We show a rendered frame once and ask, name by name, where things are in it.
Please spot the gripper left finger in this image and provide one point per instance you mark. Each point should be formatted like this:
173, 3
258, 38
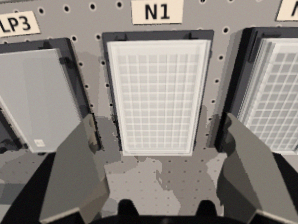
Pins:
69, 187

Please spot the black l-shaped nest locator rail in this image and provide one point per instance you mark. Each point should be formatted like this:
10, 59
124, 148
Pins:
248, 48

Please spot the clear plastic lid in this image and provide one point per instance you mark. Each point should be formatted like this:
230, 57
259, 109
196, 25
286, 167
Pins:
37, 94

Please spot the beige operator button panel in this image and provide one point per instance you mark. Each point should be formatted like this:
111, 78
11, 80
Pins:
8, 193

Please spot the dark grey flat tray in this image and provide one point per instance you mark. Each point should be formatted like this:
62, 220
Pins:
68, 58

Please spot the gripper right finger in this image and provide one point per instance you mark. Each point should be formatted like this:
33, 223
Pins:
255, 184

